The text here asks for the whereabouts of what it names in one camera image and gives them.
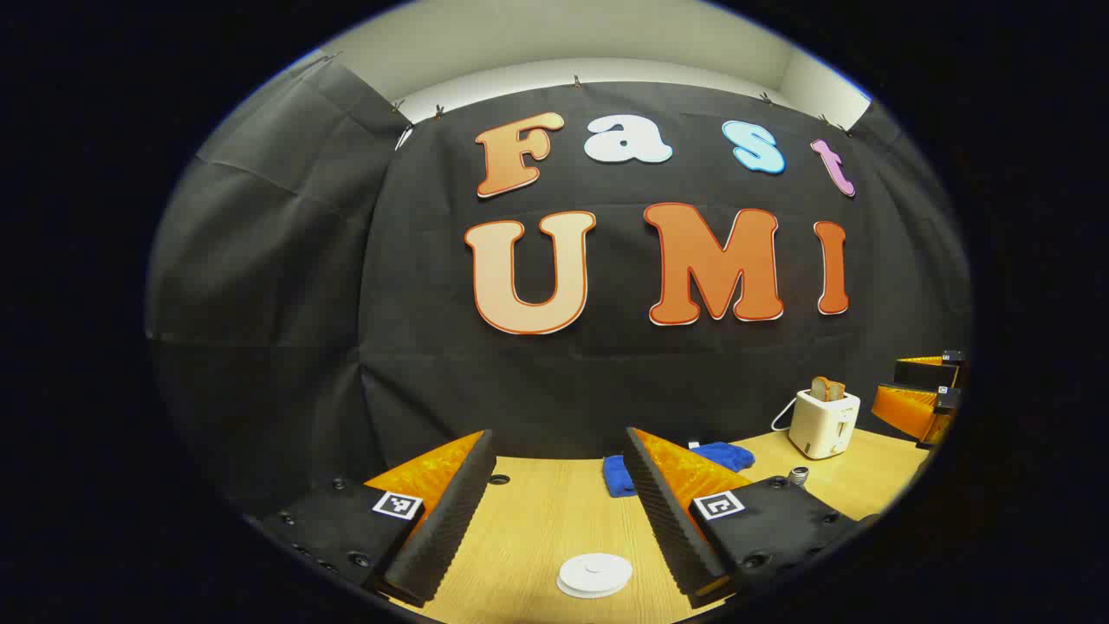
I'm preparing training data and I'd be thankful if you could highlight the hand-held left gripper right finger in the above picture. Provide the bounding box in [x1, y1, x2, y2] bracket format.
[624, 426, 876, 609]

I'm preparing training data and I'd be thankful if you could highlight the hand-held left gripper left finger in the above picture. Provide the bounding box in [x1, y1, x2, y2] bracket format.
[260, 429, 497, 608]

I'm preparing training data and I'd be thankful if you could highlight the white teacup lid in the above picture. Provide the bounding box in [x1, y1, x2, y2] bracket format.
[559, 553, 634, 594]

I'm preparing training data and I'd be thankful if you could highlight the blue towel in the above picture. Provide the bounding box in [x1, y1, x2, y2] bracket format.
[602, 442, 756, 499]

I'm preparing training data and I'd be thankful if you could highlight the white toaster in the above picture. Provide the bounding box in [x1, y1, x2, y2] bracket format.
[788, 389, 861, 460]

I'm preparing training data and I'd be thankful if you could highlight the white saucer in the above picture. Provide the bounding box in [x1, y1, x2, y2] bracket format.
[556, 579, 626, 600]

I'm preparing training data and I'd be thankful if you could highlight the black backdrop cloth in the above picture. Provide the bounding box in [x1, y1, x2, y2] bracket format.
[147, 56, 973, 521]

